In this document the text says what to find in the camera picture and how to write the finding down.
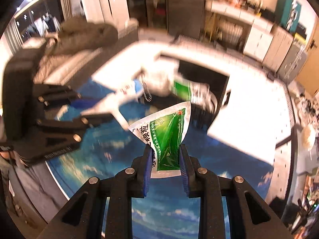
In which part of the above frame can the white plush doll blue hat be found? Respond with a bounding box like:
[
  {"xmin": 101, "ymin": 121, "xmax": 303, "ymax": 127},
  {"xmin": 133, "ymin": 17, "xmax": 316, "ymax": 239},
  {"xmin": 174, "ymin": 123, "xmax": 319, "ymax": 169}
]
[{"xmin": 81, "ymin": 72, "xmax": 174, "ymax": 131}]

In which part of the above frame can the green white sachet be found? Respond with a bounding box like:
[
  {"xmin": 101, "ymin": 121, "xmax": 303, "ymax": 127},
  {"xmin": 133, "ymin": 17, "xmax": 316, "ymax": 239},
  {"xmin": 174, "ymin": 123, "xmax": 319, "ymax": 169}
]
[{"xmin": 171, "ymin": 78, "xmax": 218, "ymax": 111}]

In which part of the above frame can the bed with grey mattress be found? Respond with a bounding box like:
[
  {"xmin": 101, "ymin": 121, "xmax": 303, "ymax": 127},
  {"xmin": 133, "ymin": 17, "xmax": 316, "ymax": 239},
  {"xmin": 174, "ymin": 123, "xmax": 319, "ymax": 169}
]
[{"xmin": 21, "ymin": 17, "xmax": 140, "ymax": 90}]

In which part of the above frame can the blue sky desk mat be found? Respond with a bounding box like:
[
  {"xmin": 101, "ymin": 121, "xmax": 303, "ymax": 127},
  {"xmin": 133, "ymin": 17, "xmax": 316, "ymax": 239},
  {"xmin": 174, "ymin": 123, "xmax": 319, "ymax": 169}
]
[{"xmin": 46, "ymin": 120, "xmax": 273, "ymax": 238}]

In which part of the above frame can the cream fluffy object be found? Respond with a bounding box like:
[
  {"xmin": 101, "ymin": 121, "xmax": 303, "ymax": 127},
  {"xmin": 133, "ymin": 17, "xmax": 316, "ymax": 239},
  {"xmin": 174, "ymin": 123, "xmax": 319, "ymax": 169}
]
[{"xmin": 301, "ymin": 124, "xmax": 317, "ymax": 151}]

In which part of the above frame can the dark glass cabinet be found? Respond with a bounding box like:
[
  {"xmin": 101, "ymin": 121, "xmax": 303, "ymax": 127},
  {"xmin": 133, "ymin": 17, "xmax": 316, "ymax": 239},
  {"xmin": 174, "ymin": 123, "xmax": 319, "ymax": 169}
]
[{"xmin": 127, "ymin": 0, "xmax": 167, "ymax": 31}]

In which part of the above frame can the black storage box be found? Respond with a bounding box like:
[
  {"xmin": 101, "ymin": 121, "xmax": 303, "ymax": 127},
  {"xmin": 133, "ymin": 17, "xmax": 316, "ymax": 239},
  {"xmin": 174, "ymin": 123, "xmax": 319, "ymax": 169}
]
[{"xmin": 150, "ymin": 53, "xmax": 231, "ymax": 131}]

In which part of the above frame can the tan wooden door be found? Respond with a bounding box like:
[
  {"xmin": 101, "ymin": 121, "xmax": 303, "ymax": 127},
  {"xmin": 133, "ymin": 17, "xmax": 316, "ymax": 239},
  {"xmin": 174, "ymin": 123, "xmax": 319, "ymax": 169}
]
[{"xmin": 296, "ymin": 18, "xmax": 319, "ymax": 97}]

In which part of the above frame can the grey refrigerator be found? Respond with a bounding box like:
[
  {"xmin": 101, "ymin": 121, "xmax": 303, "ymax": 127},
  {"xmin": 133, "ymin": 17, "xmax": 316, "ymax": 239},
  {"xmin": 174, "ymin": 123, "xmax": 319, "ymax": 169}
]
[{"xmin": 166, "ymin": 0, "xmax": 205, "ymax": 39}]

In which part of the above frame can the silver suitcase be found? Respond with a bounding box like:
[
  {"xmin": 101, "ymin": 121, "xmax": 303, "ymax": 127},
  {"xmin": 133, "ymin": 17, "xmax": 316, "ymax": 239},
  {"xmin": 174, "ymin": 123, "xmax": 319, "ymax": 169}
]
[{"xmin": 277, "ymin": 39, "xmax": 307, "ymax": 84}]

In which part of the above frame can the white drawer unit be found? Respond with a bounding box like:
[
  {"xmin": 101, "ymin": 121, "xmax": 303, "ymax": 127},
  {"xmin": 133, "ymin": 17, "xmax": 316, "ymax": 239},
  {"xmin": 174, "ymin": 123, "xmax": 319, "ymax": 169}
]
[{"xmin": 243, "ymin": 18, "xmax": 274, "ymax": 62}]

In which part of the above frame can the white dressing desk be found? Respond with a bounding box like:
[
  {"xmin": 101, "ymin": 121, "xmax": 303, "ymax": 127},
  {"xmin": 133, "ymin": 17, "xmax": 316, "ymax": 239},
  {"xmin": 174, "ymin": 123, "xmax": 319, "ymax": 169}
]
[{"xmin": 204, "ymin": 0, "xmax": 275, "ymax": 45}]

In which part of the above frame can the beige suitcase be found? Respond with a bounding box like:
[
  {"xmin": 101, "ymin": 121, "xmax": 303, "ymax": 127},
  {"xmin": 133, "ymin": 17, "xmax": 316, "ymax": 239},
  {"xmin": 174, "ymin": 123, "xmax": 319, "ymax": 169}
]
[{"xmin": 263, "ymin": 25, "xmax": 294, "ymax": 72}]

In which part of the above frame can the woven laundry basket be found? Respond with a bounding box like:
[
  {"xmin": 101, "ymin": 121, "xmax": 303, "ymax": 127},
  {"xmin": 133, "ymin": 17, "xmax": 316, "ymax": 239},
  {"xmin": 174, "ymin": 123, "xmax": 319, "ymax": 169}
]
[{"xmin": 217, "ymin": 19, "xmax": 244, "ymax": 47}]

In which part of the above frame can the teal suitcase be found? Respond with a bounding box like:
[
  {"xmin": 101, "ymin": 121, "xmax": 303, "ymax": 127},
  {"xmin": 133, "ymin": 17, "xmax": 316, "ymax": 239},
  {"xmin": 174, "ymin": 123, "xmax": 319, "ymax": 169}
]
[{"xmin": 275, "ymin": 0, "xmax": 302, "ymax": 33}]

